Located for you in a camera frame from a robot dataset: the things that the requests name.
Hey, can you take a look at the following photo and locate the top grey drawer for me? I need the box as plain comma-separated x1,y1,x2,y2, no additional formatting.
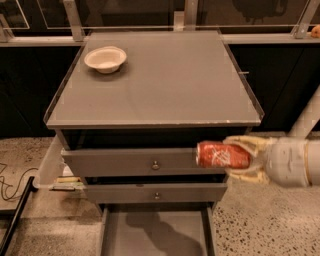
62,148,225,177

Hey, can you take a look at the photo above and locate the top drawer metal knob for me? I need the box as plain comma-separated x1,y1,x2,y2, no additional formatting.
152,161,160,170

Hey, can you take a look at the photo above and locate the orange fruit on ledge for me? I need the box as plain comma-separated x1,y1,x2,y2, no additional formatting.
311,25,320,38

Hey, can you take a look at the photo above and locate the clear plastic side bin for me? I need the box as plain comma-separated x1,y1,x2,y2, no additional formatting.
33,137,84,192

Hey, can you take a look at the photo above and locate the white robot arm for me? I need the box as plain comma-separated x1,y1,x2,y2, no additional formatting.
223,135,320,188

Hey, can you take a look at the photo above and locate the grey drawer cabinet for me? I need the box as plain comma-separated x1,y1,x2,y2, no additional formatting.
43,29,265,256

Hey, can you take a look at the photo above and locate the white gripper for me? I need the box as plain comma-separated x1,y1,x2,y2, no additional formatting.
223,135,310,187

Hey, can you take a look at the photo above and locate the black cable on floor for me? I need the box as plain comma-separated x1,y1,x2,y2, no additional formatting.
0,162,39,202

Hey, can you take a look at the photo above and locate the metal window rail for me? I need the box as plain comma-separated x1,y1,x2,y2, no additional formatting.
0,33,320,47

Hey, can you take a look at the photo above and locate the white pole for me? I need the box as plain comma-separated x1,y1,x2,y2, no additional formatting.
288,85,320,138

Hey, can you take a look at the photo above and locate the bottom grey open drawer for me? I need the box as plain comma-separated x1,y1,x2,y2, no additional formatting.
97,203,218,256

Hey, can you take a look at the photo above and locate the drawer metal knob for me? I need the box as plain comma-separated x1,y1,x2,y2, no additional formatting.
152,161,160,170
154,193,161,200

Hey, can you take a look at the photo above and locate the red coke can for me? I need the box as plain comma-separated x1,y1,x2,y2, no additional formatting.
196,141,251,169

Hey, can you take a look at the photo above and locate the middle drawer metal knob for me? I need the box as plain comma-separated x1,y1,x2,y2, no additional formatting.
154,193,161,200

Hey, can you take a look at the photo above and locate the middle grey drawer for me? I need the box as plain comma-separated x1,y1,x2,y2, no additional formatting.
84,183,227,204

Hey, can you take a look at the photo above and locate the black metal floor bar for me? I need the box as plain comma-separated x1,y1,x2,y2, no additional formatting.
0,176,37,256

